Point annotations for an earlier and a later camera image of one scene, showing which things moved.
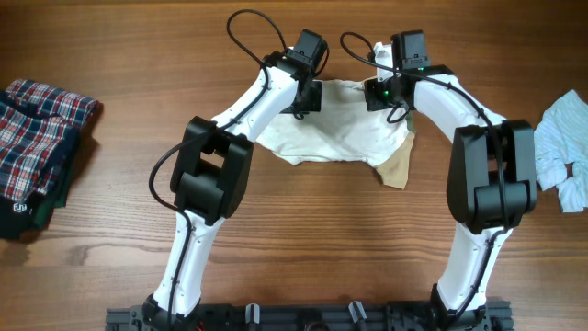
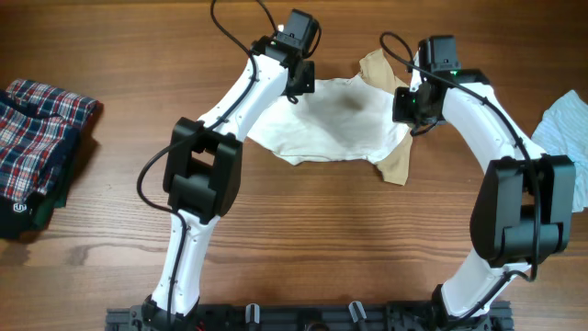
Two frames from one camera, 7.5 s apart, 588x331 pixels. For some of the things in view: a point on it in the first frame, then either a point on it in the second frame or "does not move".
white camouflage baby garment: (344, 130) does not move
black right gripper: (374, 102) to (400, 111)
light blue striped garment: (560, 144) does not move
